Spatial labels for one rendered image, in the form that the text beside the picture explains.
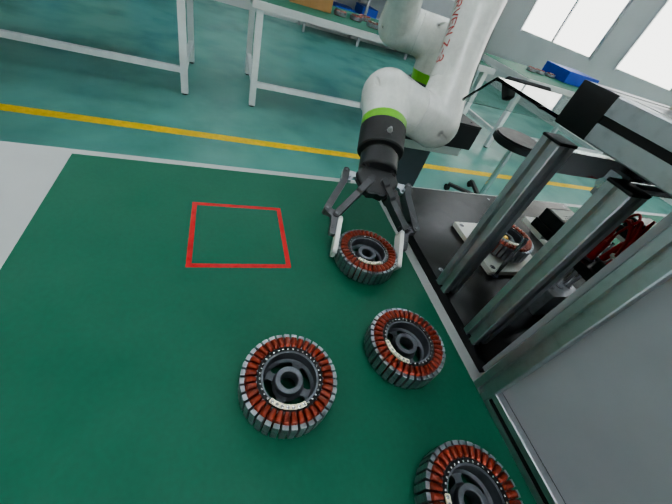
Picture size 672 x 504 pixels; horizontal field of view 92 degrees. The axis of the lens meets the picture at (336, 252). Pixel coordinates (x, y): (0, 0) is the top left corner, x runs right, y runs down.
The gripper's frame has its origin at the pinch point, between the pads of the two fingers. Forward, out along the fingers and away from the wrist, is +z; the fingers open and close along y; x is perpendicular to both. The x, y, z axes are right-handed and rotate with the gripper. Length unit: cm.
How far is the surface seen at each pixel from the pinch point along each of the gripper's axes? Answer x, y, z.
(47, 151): -8, 59, -8
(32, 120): -137, 167, -80
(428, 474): 17.8, -4.8, 28.3
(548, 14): -287, -346, -589
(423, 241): -4.2, -12.7, -6.2
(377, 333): 10.1, -0.3, 14.5
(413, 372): 12.6, -4.8, 18.7
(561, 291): 6.7, -34.2, 1.6
